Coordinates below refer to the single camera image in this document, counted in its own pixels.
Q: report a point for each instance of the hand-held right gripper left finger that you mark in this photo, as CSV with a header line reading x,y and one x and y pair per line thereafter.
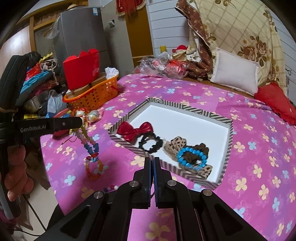
x,y
146,185

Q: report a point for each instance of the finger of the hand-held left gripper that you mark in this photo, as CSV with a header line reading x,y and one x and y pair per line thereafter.
x,y
67,124

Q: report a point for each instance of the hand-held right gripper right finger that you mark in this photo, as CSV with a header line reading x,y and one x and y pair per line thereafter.
x,y
158,183

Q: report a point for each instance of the leopard bow brown scrunchie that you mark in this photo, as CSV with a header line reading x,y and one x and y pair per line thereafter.
x,y
172,143

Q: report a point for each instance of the striped shallow cardboard box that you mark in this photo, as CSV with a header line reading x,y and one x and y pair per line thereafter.
x,y
185,125

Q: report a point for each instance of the person's left hand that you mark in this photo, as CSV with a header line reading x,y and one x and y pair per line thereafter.
x,y
18,176

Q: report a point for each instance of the red plastic bowl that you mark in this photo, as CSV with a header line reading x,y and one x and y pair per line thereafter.
x,y
61,115

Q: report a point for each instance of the round painted ornament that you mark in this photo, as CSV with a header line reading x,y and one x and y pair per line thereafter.
x,y
80,113
94,115

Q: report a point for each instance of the steel bowl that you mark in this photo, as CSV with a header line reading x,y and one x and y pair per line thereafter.
x,y
37,102

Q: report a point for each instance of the pale blue plastic bag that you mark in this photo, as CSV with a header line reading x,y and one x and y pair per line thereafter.
x,y
55,103

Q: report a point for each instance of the blue plastic object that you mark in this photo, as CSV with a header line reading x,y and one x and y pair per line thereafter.
x,y
37,80

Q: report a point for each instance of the orange plastic basket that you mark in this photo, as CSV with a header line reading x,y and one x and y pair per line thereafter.
x,y
97,97

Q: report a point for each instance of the yellow ribbon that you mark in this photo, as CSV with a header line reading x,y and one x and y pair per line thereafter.
x,y
46,56

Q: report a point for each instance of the brown cardboard box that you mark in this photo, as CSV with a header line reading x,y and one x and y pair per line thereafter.
x,y
98,81

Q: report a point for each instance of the red gift box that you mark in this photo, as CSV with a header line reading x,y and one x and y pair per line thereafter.
x,y
81,69

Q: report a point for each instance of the white tissue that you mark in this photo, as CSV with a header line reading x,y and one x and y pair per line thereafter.
x,y
112,72

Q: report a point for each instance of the grey refrigerator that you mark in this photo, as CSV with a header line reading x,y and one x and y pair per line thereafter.
x,y
78,32

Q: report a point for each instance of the clear plastic bag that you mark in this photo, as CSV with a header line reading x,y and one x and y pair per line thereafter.
x,y
150,64

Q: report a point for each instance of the wooden door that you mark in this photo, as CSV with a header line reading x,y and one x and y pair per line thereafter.
x,y
141,34

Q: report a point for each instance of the red wrapped package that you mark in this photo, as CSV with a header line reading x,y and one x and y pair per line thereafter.
x,y
177,68

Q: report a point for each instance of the yellow bottle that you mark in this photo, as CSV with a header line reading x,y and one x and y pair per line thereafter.
x,y
163,49

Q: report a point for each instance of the red fringed hanging decoration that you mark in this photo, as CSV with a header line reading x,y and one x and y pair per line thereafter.
x,y
129,7

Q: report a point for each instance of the plush toy with red hat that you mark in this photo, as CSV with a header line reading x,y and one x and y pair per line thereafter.
x,y
180,52

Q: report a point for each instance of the white pillow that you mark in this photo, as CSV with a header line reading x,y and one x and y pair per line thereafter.
x,y
235,69

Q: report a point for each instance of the brown patterned quilt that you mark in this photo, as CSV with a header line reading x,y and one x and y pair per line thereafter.
x,y
198,46

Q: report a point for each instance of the red ruffled cushion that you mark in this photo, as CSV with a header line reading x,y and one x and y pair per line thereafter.
x,y
277,102

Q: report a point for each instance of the cream floral quilt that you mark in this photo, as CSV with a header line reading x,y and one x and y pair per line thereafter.
x,y
242,27

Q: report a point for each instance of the wall socket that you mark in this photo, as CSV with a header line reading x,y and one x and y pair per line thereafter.
x,y
111,23

